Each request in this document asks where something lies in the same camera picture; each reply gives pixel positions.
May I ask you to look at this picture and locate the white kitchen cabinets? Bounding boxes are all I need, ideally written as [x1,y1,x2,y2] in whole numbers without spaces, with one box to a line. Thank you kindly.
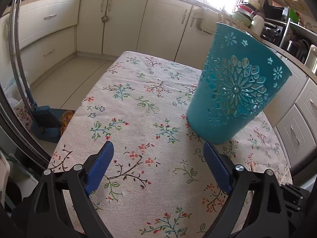
[0,0,224,80]

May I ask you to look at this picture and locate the colourful patterned slipper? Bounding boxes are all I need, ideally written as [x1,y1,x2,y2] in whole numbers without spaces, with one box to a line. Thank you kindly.
[60,110,75,135]

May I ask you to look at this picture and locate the floral tablecloth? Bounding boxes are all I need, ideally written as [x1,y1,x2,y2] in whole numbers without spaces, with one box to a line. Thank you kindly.
[47,50,293,238]

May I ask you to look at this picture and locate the teal perforated plastic basket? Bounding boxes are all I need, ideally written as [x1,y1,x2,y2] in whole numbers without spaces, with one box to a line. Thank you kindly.
[186,23,292,144]

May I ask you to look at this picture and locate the white plastic bag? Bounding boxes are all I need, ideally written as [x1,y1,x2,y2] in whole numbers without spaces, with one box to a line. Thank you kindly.
[3,77,33,132]

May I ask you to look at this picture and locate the chrome chair frame tube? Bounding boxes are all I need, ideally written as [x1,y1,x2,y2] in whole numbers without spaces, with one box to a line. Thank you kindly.
[8,0,36,113]

